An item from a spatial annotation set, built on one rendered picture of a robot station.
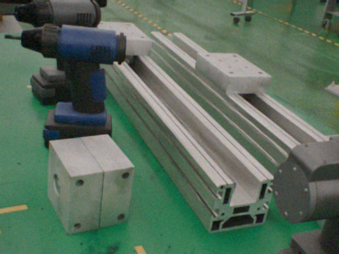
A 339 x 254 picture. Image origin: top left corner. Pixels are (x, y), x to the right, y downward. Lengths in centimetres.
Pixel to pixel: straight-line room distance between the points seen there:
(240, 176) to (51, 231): 29
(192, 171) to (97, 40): 27
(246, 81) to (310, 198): 61
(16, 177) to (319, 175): 51
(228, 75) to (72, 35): 35
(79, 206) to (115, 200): 5
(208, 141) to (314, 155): 42
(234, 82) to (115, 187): 43
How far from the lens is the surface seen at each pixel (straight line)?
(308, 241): 52
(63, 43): 79
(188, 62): 116
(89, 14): 101
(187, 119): 89
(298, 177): 42
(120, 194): 65
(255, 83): 101
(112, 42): 79
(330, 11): 715
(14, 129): 93
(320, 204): 42
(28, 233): 67
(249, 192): 72
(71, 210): 64
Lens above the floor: 120
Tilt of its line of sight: 25 degrees down
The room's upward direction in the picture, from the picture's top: 10 degrees clockwise
